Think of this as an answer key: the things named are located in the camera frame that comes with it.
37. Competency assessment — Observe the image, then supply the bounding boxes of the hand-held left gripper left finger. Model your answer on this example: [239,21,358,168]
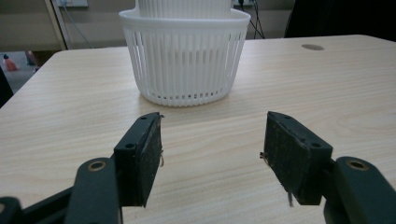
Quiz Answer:
[113,112,165,208]

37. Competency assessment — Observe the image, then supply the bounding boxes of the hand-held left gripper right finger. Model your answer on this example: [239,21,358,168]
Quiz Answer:
[260,110,334,208]

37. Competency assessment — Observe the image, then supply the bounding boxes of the white slotted plastic basket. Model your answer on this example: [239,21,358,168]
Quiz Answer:
[118,7,252,107]

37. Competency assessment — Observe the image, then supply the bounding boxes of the white ribbed cup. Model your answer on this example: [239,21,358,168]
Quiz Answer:
[134,0,234,20]

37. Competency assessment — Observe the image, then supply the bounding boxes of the white metal pole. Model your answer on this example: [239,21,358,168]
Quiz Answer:
[44,0,68,51]

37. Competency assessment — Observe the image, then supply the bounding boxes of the orange bottle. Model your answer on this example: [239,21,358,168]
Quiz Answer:
[2,54,19,72]

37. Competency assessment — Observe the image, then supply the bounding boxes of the grey table cable hole cover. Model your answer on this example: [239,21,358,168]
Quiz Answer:
[301,43,326,51]

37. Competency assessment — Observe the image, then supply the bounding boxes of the black cables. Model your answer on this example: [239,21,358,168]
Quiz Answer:
[247,0,266,40]

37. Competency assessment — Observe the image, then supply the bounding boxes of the grey cable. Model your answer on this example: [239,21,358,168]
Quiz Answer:
[63,5,94,49]

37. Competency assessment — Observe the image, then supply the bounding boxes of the white wall socket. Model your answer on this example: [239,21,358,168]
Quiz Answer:
[55,0,89,8]

